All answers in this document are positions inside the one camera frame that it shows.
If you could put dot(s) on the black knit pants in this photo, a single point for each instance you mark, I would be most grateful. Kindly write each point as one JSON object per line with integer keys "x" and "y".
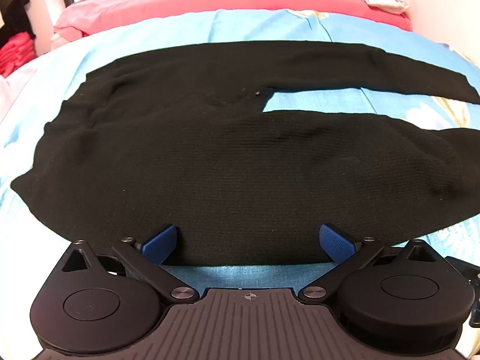
{"x": 225, "y": 176}

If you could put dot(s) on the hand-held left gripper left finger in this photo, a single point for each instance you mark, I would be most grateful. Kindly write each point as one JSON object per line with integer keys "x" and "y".
{"x": 162, "y": 244}

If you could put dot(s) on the red clothes pile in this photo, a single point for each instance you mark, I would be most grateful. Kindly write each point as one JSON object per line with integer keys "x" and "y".
{"x": 17, "y": 52}

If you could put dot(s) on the red blanket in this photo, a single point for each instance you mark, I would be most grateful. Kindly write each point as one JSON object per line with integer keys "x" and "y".
{"x": 187, "y": 2}

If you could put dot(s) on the light blue printed bed sheet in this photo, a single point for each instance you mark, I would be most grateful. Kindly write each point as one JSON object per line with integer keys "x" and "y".
{"x": 150, "y": 37}

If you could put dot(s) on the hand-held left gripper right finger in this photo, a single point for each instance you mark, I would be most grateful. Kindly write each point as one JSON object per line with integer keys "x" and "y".
{"x": 337, "y": 245}

